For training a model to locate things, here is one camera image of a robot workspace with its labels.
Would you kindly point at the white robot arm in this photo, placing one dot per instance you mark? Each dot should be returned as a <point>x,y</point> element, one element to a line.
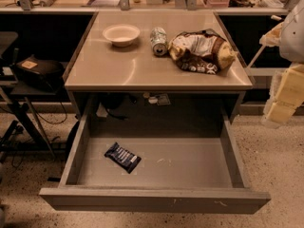
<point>296,17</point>

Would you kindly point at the dark blue snack bar wrapper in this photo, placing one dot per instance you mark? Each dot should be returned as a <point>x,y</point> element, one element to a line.
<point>123,157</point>

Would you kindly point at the crumpled brown chip bag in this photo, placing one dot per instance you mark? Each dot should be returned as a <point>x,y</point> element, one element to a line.
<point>201,51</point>

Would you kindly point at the grey open drawer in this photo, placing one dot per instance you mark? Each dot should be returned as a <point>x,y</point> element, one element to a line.
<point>190,162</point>

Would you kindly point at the padded gripper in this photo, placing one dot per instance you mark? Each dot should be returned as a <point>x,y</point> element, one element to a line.
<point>293,38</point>

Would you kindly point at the white handled stick tool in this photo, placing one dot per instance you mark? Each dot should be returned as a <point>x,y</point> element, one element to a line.
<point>261,44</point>

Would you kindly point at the white paper bowl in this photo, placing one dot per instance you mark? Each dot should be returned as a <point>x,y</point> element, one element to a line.
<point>122,35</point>

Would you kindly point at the black desk frame left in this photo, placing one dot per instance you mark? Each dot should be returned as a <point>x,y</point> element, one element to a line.
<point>25,114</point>

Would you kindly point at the black box with label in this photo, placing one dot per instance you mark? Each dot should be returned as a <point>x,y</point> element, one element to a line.
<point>44,75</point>

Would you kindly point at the green white soda can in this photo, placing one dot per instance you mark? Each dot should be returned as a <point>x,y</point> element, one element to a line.
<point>158,40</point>

